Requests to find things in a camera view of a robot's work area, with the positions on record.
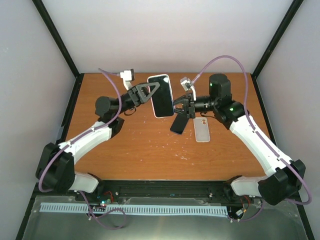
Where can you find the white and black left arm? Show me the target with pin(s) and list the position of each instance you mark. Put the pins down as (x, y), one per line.
(56, 168)

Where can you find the black left corner post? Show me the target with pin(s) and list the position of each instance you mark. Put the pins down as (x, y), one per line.
(50, 25)

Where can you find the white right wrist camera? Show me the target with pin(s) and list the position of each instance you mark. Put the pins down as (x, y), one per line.
(187, 85)

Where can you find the black aluminium frame rail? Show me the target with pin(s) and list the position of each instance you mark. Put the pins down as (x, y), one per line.
(217, 192)

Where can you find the white silicone phone case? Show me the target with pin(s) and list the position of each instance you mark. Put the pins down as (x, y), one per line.
(201, 130)

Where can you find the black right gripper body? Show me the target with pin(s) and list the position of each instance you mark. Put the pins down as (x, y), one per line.
(191, 111)

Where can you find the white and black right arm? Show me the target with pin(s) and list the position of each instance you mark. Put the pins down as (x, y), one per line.
(283, 176)

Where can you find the grey metal front plate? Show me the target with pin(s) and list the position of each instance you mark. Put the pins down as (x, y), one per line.
(281, 222)

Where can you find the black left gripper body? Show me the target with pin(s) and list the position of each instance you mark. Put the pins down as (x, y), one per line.
(136, 99)

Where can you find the light blue slotted cable duct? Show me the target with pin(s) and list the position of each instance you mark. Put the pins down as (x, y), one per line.
(136, 210)

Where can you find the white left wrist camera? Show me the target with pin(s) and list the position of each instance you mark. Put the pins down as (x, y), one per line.
(127, 77)

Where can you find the black right corner post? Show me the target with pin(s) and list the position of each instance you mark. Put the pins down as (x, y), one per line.
(281, 29)

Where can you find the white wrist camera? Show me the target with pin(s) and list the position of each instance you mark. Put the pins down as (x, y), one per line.
(187, 85)
(127, 77)

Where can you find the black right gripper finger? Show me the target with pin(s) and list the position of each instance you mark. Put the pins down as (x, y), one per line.
(181, 111)
(183, 100)

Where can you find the black corner post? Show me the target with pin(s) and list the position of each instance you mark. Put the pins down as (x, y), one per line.
(281, 29)
(50, 25)

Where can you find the small black phone white case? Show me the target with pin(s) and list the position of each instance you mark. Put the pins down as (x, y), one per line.
(162, 99)

